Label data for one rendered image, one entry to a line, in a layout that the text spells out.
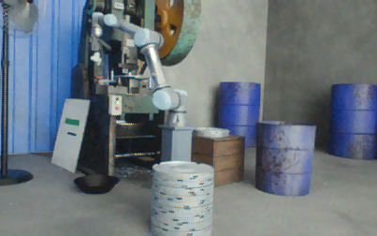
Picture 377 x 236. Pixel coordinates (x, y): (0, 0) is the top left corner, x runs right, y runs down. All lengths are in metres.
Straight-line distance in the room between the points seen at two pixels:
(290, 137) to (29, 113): 2.58
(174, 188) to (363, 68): 3.99
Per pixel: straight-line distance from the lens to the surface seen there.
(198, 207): 1.50
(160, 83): 2.04
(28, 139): 3.76
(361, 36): 5.16
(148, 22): 2.87
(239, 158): 2.63
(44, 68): 3.78
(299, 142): 2.33
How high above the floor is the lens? 0.63
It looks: 3 degrees down
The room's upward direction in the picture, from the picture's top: 2 degrees clockwise
